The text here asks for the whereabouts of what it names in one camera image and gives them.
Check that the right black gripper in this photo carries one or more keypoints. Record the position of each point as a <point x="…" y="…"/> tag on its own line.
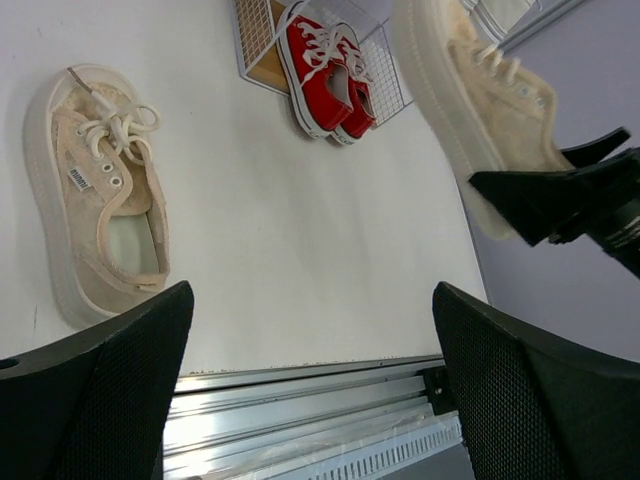
<point x="600" y="201"/>

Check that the beige sneaker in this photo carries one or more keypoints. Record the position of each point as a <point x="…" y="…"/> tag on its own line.
<point x="488" y="112"/>
<point x="89" y="157"/>

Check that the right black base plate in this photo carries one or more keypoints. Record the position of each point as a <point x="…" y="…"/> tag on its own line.
<point x="438" y="390"/>

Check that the white wire shoe shelf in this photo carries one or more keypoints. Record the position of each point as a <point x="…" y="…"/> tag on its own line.
<point x="255" y="27"/>

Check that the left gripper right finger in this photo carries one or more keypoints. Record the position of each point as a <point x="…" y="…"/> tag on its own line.
<point x="534" y="405"/>

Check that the red canvas sneaker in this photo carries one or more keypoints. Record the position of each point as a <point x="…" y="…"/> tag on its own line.
<point x="359" y="83"/>
<point x="315" y="70"/>

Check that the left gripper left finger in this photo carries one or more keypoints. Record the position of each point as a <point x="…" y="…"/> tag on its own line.
<point x="94" y="405"/>

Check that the aluminium mounting rail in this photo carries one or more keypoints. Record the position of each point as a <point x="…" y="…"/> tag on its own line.
<point x="261" y="424"/>

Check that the white sneaker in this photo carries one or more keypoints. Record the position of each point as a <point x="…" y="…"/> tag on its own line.
<point x="513" y="11"/>
<point x="485" y="17"/>

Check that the white slotted cable duct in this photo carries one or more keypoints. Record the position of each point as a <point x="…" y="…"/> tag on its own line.
<point x="385" y="457"/>

